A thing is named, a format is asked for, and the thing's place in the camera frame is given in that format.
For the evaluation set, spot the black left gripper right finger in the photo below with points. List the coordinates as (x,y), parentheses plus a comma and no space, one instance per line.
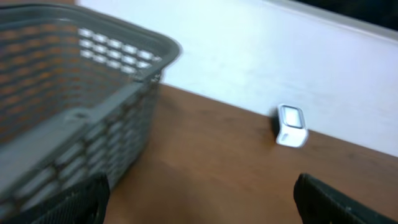
(319,203)

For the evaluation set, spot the white barcode scanner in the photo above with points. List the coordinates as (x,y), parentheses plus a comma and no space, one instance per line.
(293,131)

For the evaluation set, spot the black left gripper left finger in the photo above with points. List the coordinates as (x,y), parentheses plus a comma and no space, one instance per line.
(82,203)

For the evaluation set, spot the grey plastic basket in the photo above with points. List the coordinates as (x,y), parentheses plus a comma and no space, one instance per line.
(78,92)

